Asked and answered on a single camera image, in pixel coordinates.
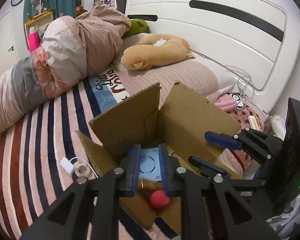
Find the pink bag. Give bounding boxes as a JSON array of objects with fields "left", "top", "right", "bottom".
[{"left": 27, "top": 31, "right": 40, "bottom": 53}]

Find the red cylindrical object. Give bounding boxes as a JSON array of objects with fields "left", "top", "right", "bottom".
[{"left": 149, "top": 190, "right": 170, "bottom": 209}]

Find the tan plush toy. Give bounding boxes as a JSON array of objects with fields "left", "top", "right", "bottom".
[{"left": 121, "top": 34, "right": 193, "bottom": 70}]

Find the pink pouch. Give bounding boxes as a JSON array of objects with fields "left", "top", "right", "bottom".
[{"left": 215, "top": 94, "right": 237, "bottom": 112}]

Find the white adapter with cable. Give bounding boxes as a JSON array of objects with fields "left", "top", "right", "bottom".
[{"left": 59, "top": 157, "right": 98, "bottom": 179}]

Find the light blue square device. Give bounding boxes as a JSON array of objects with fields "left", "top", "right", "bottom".
[{"left": 139, "top": 147, "right": 162, "bottom": 181}]

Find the white bed headboard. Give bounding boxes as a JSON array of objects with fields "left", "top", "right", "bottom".
[{"left": 126, "top": 0, "right": 300, "bottom": 113}]

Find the white charging cable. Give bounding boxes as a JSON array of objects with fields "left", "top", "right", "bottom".
[{"left": 189, "top": 49, "right": 256, "bottom": 111}]

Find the white door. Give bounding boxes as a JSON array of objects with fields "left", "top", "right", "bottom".
[{"left": 0, "top": 12, "right": 18, "bottom": 77}]

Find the rolled pink grey quilt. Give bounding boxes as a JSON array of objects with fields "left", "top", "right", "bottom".
[{"left": 0, "top": 1, "right": 131, "bottom": 135}]

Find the pink ribbed pillow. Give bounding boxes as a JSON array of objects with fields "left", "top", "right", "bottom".
[{"left": 110, "top": 33, "right": 235, "bottom": 106}]

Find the yellow side table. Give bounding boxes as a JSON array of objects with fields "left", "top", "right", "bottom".
[{"left": 24, "top": 10, "right": 54, "bottom": 48}]

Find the brown cardboard box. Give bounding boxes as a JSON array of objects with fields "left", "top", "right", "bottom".
[{"left": 76, "top": 81, "right": 242, "bottom": 234}]

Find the pink polka dot pillow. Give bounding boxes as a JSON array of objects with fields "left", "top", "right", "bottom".
[{"left": 229, "top": 105, "right": 264, "bottom": 132}]

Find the white tape roll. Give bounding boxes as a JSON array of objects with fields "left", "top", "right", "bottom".
[{"left": 74, "top": 162, "right": 91, "bottom": 178}]

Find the green plush toy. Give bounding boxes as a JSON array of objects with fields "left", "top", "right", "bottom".
[{"left": 122, "top": 18, "right": 148, "bottom": 38}]

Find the striped fleece blanket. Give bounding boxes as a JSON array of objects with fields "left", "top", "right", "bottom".
[{"left": 0, "top": 69, "right": 128, "bottom": 239}]

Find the glass display case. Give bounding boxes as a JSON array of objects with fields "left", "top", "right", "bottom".
[{"left": 31, "top": 0, "right": 49, "bottom": 18}]

